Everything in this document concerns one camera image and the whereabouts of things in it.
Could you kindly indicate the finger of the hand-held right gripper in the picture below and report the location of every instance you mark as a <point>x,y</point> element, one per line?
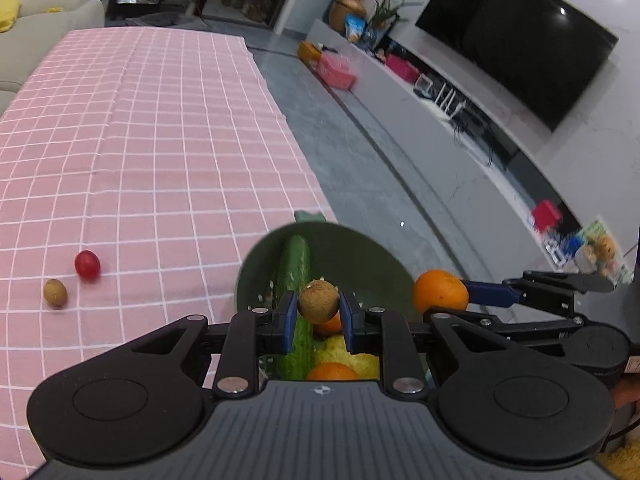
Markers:
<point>525,332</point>
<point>492,294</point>

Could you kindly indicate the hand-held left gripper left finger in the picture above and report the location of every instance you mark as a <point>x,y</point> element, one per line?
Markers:
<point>287,325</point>

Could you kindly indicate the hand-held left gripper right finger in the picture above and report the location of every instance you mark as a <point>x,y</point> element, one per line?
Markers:
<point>349,327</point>

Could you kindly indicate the orange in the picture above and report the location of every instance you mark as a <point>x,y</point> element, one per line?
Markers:
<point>327,327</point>
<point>440,290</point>
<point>332,372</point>

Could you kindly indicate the brown longan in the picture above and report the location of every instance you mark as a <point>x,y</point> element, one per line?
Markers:
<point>55,292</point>
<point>319,301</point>

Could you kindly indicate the green cucumber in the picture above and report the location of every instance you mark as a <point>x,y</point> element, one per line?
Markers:
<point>295,260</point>

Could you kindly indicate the green colander bowl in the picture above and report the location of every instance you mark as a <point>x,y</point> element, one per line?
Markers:
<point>370,260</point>

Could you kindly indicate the red toy box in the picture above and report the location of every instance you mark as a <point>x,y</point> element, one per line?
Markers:
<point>545,215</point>

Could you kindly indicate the colourful toy box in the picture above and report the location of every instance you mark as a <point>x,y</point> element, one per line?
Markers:
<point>600,247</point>

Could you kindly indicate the white router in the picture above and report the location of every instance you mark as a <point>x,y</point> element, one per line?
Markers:
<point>447,100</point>

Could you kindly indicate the red cherry tomato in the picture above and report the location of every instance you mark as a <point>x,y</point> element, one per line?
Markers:
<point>87,264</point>

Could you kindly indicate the grey television cabinet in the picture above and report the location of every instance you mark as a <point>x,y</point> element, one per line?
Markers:
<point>400,90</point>

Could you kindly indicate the pink checked tablecloth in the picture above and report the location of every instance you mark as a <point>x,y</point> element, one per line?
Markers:
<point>150,135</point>

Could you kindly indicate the magenta box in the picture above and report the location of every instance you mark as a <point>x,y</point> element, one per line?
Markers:
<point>402,67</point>

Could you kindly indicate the pink box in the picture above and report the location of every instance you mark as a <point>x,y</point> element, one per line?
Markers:
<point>337,72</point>

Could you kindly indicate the black television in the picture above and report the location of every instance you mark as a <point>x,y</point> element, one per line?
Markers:
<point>515,35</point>

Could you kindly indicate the orange box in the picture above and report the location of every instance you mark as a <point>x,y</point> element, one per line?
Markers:
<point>310,52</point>

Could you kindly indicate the blue snack bag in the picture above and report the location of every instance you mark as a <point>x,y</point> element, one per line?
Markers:
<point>355,27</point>

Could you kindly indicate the green potted plant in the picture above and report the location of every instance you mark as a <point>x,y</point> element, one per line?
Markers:
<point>385,12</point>

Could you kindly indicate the gold vase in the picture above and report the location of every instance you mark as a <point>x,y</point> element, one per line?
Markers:
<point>347,10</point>

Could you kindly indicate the beige sofa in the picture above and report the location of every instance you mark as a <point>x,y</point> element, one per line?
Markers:
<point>50,25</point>

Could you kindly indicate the yellow pillow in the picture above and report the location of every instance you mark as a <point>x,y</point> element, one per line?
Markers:
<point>7,12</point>

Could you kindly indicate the small white frame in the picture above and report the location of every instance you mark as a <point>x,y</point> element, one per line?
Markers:
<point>424,85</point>

